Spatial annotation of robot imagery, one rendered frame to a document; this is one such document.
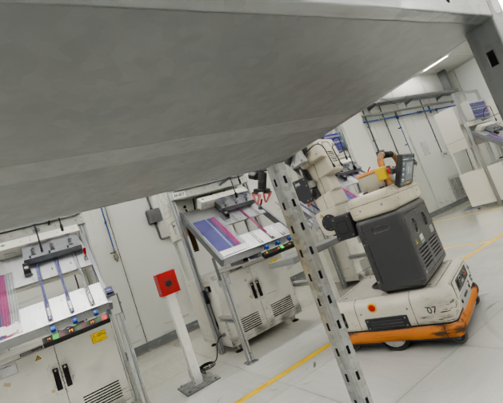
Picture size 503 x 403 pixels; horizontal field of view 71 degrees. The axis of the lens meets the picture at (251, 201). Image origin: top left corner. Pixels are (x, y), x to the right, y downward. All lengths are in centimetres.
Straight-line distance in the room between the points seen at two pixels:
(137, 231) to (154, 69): 417
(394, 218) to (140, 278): 315
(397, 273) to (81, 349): 195
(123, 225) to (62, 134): 409
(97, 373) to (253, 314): 117
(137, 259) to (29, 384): 208
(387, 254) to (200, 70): 175
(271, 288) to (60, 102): 285
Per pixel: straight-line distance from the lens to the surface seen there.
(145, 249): 438
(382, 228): 193
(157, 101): 30
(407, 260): 193
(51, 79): 24
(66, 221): 284
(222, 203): 306
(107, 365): 266
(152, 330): 438
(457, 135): 675
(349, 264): 368
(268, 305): 302
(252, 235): 278
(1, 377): 265
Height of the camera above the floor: 79
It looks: 6 degrees up
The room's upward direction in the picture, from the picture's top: 20 degrees counter-clockwise
